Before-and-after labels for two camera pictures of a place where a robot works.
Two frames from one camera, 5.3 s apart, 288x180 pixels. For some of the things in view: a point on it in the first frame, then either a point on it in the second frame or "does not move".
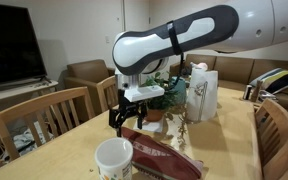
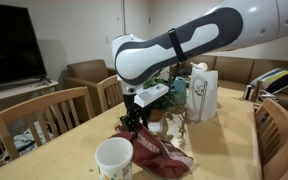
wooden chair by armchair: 108,90 does not move
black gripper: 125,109 -> 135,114
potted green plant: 167,107 does not move
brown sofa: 235,71 does not move
